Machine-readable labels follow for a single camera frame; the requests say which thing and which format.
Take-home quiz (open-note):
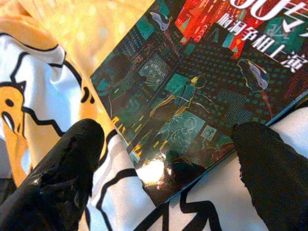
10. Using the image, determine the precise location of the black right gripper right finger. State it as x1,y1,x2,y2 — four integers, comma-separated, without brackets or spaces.
231,121,308,231

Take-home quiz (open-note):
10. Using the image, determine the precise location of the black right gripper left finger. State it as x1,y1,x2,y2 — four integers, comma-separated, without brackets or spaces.
0,118,105,231

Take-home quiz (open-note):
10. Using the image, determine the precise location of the yellow cartoon egg blanket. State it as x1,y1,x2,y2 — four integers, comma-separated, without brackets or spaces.
0,0,308,231

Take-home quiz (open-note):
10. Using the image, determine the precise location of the dark illustrated paperback book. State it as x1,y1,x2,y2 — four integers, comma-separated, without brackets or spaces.
90,0,308,208

